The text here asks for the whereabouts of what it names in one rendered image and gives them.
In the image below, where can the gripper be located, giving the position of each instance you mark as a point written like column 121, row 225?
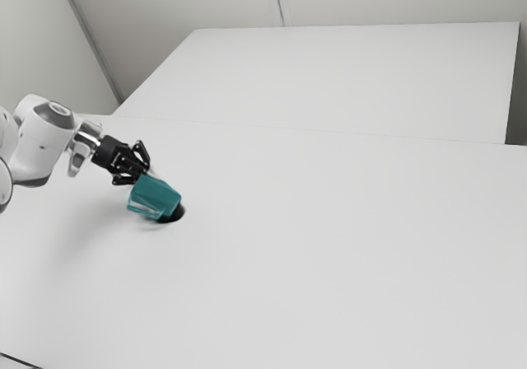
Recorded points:
column 108, row 151

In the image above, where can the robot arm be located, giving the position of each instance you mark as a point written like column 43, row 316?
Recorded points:
column 39, row 142

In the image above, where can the teal faceted mug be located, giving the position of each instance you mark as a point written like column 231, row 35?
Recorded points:
column 154, row 198

